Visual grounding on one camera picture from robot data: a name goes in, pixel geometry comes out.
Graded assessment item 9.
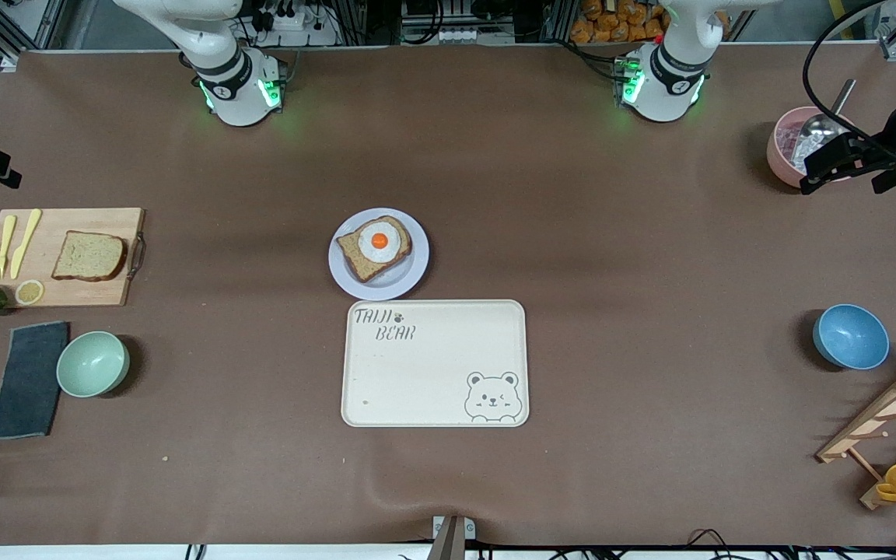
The brown toast bread slice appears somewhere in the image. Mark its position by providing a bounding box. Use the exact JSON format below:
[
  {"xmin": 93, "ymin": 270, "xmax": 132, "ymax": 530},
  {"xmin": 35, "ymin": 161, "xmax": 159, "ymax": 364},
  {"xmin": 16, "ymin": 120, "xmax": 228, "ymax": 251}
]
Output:
[
  {"xmin": 51, "ymin": 230, "xmax": 128, "ymax": 282},
  {"xmin": 336, "ymin": 215, "xmax": 413, "ymax": 283}
]

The fried egg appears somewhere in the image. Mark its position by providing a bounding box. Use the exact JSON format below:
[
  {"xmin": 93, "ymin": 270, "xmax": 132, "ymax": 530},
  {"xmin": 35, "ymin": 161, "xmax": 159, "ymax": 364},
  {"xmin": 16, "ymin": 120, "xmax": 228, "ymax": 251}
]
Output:
[{"xmin": 358, "ymin": 221, "xmax": 401, "ymax": 263}]

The lavender round plate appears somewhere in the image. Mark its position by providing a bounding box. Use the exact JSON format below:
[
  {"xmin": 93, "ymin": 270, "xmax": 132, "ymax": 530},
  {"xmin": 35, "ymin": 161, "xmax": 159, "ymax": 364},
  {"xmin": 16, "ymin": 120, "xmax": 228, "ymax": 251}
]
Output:
[{"xmin": 328, "ymin": 208, "xmax": 430, "ymax": 302}]

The metal scoop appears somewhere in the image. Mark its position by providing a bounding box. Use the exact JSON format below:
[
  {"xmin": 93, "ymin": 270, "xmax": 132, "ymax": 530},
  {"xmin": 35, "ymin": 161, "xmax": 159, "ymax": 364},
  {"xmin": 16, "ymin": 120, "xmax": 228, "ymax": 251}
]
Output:
[{"xmin": 793, "ymin": 78, "xmax": 858, "ymax": 160}]

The clear ice cube pile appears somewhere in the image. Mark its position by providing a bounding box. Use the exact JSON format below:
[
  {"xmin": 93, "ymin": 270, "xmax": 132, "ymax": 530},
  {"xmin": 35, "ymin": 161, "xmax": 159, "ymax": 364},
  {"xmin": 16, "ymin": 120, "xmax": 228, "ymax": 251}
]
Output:
[{"xmin": 790, "ymin": 134, "xmax": 828, "ymax": 172}]

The pink bowl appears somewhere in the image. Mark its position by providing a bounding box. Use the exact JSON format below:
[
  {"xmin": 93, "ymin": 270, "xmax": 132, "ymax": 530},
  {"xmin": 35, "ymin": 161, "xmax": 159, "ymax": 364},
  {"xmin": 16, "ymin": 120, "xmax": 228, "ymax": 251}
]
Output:
[{"xmin": 766, "ymin": 107, "xmax": 859, "ymax": 190}]

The yellow plastic fork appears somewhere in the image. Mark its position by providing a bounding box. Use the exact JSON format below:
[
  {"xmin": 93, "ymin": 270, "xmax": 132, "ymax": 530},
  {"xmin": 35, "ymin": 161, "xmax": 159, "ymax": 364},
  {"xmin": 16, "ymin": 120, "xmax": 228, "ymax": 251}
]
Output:
[{"xmin": 0, "ymin": 215, "xmax": 18, "ymax": 281}]

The yellow plastic knife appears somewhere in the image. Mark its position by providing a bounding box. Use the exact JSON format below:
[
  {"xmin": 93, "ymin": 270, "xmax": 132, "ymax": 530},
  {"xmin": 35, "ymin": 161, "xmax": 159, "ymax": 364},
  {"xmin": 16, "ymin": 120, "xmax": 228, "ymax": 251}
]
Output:
[{"xmin": 10, "ymin": 208, "xmax": 43, "ymax": 281}]

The wooden cutting board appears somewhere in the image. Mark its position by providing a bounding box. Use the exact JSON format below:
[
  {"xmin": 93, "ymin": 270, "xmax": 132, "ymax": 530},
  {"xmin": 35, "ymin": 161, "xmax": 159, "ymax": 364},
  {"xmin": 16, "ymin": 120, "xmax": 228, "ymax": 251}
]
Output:
[{"xmin": 0, "ymin": 207, "xmax": 146, "ymax": 308}]

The blue bowl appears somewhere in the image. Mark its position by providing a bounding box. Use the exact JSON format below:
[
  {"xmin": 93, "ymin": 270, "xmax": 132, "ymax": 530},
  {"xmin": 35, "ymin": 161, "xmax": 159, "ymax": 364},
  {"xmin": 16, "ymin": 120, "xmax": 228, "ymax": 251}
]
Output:
[{"xmin": 812, "ymin": 303, "xmax": 891, "ymax": 371}]

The dark grey cloth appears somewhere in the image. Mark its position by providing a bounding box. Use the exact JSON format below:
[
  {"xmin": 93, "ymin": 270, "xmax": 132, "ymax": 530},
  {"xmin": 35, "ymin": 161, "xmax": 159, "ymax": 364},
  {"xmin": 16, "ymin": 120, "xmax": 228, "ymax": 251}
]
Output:
[{"xmin": 0, "ymin": 321, "xmax": 70, "ymax": 441}]

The light green bowl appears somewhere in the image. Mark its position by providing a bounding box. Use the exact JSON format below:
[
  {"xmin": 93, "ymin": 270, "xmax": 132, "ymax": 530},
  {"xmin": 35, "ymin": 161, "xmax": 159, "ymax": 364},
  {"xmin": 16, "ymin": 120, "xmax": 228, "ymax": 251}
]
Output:
[{"xmin": 56, "ymin": 331, "xmax": 131, "ymax": 399}]

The wooden rack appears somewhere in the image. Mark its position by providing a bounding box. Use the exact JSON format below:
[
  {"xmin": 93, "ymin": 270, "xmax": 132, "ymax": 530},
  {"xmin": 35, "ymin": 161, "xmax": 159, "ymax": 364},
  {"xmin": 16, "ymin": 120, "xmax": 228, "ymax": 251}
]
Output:
[{"xmin": 816, "ymin": 358, "xmax": 896, "ymax": 512}]

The orange bread roll pile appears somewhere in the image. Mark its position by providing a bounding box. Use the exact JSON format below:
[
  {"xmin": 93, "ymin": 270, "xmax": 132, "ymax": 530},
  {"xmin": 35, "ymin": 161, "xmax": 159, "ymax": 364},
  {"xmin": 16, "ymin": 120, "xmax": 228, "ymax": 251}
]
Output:
[{"xmin": 570, "ymin": 0, "xmax": 670, "ymax": 44}]

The white power strip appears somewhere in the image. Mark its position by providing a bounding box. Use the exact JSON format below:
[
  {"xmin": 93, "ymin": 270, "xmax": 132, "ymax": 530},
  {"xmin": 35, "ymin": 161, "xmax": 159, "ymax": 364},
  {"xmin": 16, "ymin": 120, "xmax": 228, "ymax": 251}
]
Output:
[
  {"xmin": 415, "ymin": 27, "xmax": 489, "ymax": 45},
  {"xmin": 260, "ymin": 6, "xmax": 318, "ymax": 32}
]

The cream bear print tray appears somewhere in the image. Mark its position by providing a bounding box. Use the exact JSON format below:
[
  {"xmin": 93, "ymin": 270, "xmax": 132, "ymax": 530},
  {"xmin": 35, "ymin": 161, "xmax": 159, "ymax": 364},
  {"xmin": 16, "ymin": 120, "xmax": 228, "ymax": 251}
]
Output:
[{"xmin": 341, "ymin": 299, "xmax": 530, "ymax": 429}]

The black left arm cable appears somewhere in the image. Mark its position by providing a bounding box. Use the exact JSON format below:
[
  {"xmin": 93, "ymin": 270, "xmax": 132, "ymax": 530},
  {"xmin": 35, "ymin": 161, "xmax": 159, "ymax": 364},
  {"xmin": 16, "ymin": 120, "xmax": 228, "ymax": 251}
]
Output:
[{"xmin": 802, "ymin": 0, "xmax": 896, "ymax": 164}]

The metal camera bracket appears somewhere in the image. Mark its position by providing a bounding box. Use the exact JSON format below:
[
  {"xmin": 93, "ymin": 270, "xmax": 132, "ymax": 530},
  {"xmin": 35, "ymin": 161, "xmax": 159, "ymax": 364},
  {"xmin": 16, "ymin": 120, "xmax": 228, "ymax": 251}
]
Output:
[{"xmin": 426, "ymin": 515, "xmax": 477, "ymax": 560}]

